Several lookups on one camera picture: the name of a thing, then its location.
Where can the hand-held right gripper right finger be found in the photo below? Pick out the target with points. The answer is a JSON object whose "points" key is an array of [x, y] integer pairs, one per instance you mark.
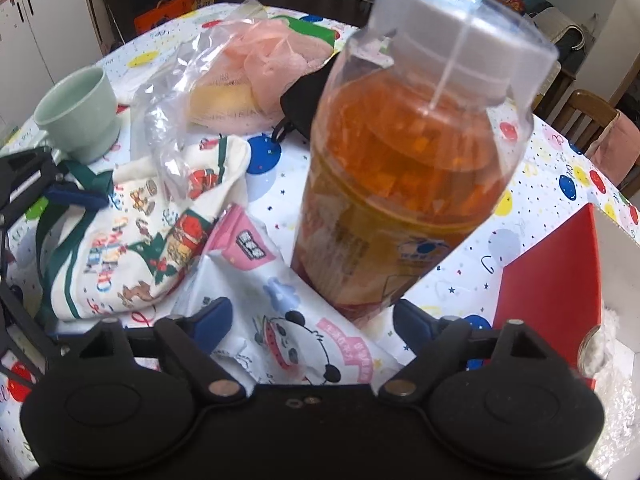
{"points": [[415, 322]]}

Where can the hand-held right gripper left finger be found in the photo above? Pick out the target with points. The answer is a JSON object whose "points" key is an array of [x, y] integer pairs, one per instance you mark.
{"points": [[215, 322]]}

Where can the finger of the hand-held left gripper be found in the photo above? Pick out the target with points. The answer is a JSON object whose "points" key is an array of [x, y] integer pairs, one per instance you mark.
{"points": [[25, 325], [80, 197]]}

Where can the panda print wipes packet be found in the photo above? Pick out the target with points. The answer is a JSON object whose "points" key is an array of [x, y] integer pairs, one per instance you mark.
{"points": [[280, 320]]}

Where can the cartoon print cloth bag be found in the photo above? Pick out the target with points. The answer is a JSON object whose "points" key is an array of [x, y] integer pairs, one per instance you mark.
{"points": [[140, 240]]}

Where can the red and white box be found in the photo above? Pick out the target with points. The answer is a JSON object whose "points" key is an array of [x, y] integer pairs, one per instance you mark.
{"points": [[550, 280]]}

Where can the pink tissue packet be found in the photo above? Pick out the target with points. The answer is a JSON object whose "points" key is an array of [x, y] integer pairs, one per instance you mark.
{"points": [[240, 240]]}

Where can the pale green cup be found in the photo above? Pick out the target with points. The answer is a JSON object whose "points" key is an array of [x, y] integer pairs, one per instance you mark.
{"points": [[75, 110]]}

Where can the clear plastic bag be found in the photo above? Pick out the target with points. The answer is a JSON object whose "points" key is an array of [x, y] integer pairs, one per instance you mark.
{"points": [[170, 80]]}

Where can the orange bottle with clear cap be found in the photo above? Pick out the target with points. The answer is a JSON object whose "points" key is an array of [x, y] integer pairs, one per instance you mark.
{"points": [[400, 175]]}

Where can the polka dot tablecloth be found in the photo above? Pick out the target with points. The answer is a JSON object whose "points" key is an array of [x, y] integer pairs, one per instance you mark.
{"points": [[525, 200]]}

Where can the white cabinet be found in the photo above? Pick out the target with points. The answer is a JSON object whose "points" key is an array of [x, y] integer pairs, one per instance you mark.
{"points": [[45, 35]]}

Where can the orange cardboard box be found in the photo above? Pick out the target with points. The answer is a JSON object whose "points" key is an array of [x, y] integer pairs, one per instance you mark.
{"points": [[165, 12]]}

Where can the white crumpled plastic wrap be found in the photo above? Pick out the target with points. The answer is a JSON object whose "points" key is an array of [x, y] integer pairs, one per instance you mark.
{"points": [[622, 385]]}

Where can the black face mask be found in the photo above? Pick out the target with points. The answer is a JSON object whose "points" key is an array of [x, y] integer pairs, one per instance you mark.
{"points": [[305, 95]]}

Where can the pink towel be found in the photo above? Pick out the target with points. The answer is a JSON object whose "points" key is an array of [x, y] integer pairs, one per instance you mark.
{"points": [[620, 150]]}

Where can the wooden chair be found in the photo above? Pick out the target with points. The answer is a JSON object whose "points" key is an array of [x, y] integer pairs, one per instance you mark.
{"points": [[580, 110]]}

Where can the green sponge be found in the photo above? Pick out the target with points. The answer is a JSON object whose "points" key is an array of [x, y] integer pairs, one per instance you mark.
{"points": [[315, 27]]}

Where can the sofa with beige cover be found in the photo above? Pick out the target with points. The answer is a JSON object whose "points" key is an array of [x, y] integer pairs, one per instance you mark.
{"points": [[555, 25]]}

